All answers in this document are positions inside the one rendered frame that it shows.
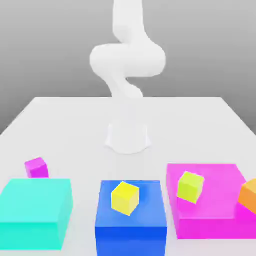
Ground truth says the small yellow cube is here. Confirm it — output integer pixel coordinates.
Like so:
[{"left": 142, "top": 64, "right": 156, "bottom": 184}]
[{"left": 110, "top": 181, "right": 140, "bottom": 217}]

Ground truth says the small lime cube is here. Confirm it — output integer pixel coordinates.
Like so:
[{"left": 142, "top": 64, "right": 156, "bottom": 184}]
[{"left": 176, "top": 171, "right": 205, "bottom": 205}]

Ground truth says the small magenta cube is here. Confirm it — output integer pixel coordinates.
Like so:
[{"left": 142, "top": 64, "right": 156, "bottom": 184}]
[{"left": 24, "top": 156, "right": 50, "bottom": 179}]

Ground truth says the small orange cube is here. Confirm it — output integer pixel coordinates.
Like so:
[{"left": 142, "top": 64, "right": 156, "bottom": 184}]
[{"left": 237, "top": 178, "right": 256, "bottom": 215}]

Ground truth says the large blue box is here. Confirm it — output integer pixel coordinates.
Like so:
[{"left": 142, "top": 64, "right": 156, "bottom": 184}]
[{"left": 94, "top": 180, "right": 168, "bottom": 256}]

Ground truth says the large pink box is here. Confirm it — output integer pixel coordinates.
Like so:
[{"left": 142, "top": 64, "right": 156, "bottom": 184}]
[{"left": 165, "top": 163, "right": 256, "bottom": 240}]

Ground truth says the large cyan box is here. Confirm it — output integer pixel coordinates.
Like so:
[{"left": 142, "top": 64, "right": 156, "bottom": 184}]
[{"left": 0, "top": 178, "right": 74, "bottom": 251}]

